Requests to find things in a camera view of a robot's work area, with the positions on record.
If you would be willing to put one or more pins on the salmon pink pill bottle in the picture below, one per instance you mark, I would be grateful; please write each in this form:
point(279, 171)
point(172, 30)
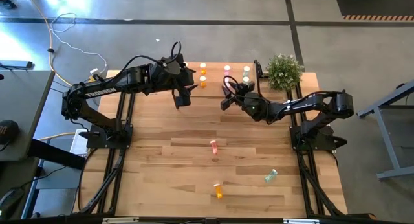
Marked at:
point(213, 147)

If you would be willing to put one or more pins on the silver bracket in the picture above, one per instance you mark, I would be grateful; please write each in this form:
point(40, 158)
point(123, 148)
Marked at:
point(120, 220)
point(300, 221)

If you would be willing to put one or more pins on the blue metal leg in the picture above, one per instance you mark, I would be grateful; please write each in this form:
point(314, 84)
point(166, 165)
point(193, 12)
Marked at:
point(31, 198)

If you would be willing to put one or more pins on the white box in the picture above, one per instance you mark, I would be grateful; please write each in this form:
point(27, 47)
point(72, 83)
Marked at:
point(77, 148)

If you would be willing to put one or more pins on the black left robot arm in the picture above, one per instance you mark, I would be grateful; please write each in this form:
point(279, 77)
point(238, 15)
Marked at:
point(103, 92)

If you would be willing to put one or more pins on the person's foot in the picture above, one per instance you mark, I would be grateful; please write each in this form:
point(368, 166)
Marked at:
point(6, 3)

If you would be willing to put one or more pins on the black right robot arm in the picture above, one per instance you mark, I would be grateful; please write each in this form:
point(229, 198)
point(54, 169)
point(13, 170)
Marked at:
point(307, 102)

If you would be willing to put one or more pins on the white power adapter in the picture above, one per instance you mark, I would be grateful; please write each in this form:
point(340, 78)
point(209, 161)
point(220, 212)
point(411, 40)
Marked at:
point(94, 71)

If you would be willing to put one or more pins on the black computer mouse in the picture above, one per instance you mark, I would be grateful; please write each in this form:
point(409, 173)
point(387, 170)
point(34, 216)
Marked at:
point(10, 200)

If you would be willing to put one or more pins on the wooden shelf black metal frame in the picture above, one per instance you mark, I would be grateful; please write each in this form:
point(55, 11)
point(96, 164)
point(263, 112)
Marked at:
point(210, 91)

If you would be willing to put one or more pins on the dark flat device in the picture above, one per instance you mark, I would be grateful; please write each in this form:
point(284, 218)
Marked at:
point(16, 64)

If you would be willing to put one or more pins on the grey desk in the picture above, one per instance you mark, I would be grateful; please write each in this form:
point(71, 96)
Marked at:
point(22, 120)

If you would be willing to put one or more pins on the black bar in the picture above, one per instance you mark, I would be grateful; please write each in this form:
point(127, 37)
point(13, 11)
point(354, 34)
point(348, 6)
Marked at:
point(55, 154)

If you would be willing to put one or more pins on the yellow plug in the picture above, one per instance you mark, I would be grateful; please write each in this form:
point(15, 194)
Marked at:
point(92, 79)

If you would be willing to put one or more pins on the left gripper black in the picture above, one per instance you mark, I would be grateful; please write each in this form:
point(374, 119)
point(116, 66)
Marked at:
point(181, 80)

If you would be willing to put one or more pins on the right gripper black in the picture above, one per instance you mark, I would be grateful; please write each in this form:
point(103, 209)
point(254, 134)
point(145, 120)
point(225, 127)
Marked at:
point(242, 96)

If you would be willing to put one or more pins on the black aluminium rig frame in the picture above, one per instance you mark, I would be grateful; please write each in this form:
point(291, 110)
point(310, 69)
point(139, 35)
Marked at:
point(252, 221)

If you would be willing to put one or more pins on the grey metal table frame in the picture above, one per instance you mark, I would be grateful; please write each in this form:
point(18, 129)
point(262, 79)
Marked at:
point(387, 140)

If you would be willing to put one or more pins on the potted green plant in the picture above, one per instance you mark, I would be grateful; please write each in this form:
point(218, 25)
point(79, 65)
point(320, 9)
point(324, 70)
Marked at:
point(284, 72)

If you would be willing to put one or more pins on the orange pill bottle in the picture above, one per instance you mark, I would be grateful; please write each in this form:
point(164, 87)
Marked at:
point(202, 68)
point(218, 190)
point(202, 81)

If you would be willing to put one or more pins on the black mat hazard stripe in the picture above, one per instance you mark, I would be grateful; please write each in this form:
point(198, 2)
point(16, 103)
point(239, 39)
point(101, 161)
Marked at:
point(375, 4)

